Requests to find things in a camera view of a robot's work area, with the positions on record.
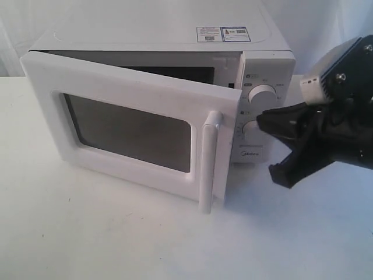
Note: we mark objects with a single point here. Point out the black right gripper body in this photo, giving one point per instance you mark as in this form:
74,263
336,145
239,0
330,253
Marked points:
346,126

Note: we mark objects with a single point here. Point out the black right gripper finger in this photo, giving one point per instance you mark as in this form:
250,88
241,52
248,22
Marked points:
305,159
292,124

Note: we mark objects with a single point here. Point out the white microwave door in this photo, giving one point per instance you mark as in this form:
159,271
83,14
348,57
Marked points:
165,133

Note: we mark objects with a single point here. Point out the white Midea microwave oven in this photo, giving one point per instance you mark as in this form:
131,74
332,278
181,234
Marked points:
234,46

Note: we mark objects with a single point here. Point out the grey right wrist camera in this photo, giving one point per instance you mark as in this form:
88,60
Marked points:
313,83

